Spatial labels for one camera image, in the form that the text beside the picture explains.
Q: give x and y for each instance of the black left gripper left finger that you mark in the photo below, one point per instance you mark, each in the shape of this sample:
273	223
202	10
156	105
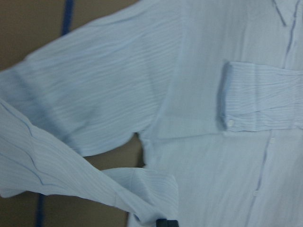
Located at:
161	223

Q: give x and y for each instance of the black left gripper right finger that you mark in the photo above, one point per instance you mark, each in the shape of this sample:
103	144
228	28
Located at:
172	223

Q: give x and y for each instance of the light blue button shirt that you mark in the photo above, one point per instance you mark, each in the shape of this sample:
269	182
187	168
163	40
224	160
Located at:
187	110

